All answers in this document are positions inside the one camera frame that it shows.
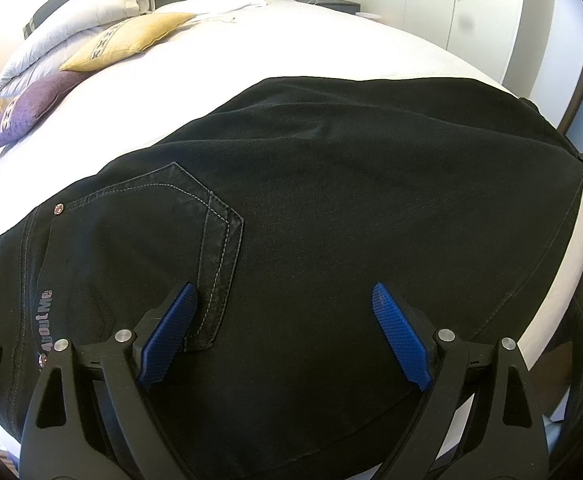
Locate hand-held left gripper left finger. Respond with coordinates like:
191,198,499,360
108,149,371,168
18,281,202,480

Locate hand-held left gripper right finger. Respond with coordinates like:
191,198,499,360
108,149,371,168
370,281,552,480

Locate black denim pants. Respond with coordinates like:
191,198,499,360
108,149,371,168
0,76,583,480

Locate purple patterned cushion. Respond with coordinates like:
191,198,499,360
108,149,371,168
0,71,87,155

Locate yellow patterned cushion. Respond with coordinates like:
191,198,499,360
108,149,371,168
60,11,197,73

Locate white bed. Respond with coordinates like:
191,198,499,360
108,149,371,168
0,0,583,480

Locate dark grey nightstand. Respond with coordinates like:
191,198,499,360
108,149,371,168
291,0,361,15

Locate folded white duvet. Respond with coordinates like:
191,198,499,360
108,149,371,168
0,0,154,100

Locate white pillow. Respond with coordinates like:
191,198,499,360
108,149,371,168
154,0,277,16

